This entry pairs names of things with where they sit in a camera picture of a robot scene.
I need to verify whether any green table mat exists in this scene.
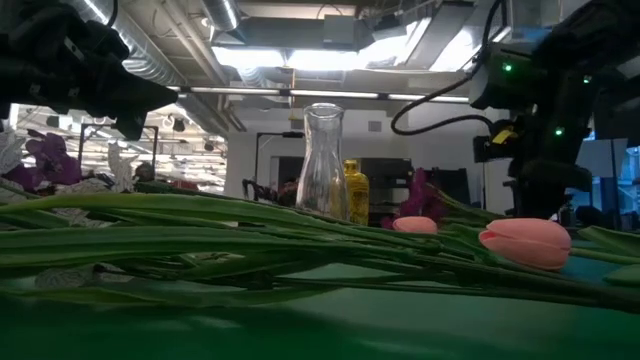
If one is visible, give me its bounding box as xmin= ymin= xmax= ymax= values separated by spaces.
xmin=0 ymin=219 xmax=640 ymax=360

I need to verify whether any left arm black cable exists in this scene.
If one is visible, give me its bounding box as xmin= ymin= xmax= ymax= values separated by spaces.
xmin=103 ymin=0 xmax=120 ymax=29

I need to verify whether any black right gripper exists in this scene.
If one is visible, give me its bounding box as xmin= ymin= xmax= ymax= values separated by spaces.
xmin=509 ymin=84 xmax=602 ymax=221

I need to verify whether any large silver ventilation duct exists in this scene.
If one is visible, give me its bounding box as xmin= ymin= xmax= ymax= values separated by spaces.
xmin=64 ymin=0 xmax=241 ymax=136

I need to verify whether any person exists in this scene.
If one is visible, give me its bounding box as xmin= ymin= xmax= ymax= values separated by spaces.
xmin=277 ymin=175 xmax=301 ymax=207
xmin=133 ymin=161 xmax=156 ymax=184

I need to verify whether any pink tulip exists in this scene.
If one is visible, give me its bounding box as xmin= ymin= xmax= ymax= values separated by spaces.
xmin=392 ymin=215 xmax=439 ymax=235
xmin=478 ymin=217 xmax=640 ymax=274

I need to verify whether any long ceiling light strip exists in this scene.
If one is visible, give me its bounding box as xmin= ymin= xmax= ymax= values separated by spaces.
xmin=167 ymin=86 xmax=471 ymax=104

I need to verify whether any black panel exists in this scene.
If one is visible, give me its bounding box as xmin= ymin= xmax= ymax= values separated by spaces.
xmin=429 ymin=167 xmax=471 ymax=206

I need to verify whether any yellow glass vase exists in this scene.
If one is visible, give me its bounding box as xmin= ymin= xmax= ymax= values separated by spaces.
xmin=342 ymin=159 xmax=371 ymax=227

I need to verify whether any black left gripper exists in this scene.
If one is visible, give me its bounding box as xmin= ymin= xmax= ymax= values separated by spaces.
xmin=19 ymin=18 xmax=179 ymax=142

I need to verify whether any white sign panel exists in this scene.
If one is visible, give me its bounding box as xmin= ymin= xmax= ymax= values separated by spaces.
xmin=574 ymin=138 xmax=629 ymax=179

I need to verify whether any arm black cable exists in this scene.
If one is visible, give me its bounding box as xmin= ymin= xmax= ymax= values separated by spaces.
xmin=103 ymin=0 xmax=120 ymax=29
xmin=390 ymin=0 xmax=504 ymax=137

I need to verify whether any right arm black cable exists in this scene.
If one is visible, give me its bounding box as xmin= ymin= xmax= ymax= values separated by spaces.
xmin=390 ymin=0 xmax=504 ymax=137

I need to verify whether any black cabinet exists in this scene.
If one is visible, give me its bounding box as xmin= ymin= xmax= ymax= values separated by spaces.
xmin=359 ymin=157 xmax=416 ymax=226

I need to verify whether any clear glass vase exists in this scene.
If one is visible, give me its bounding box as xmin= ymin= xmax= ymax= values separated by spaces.
xmin=295 ymin=102 xmax=351 ymax=224

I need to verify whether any round silver duct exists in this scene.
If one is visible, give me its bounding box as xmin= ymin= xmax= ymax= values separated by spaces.
xmin=202 ymin=0 xmax=241 ymax=31

